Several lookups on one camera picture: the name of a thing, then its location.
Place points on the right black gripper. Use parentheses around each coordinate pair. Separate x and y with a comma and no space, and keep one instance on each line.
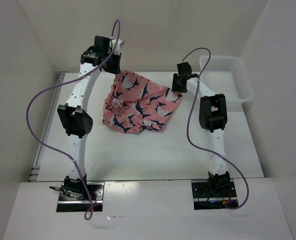
(175,87)

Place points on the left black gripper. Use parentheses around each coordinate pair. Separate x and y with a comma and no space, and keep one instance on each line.
(116,69)

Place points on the pink shark print shorts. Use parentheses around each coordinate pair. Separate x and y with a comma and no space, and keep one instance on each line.
(136,103)

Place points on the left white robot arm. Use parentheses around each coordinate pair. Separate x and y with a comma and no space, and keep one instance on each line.
(78,123)

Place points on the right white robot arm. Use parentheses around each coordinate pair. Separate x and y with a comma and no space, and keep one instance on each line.
(212,118)

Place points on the white plastic basket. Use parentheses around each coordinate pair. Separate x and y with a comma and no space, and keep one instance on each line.
(227,75)

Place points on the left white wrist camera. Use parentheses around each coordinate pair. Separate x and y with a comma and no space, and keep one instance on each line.
(116,45)

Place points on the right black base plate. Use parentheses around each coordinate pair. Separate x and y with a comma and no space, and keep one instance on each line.
(204,199)

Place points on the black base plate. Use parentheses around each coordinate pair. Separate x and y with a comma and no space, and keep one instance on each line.
(73,202)
(204,199)

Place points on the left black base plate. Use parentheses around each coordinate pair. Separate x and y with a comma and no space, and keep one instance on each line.
(73,202)

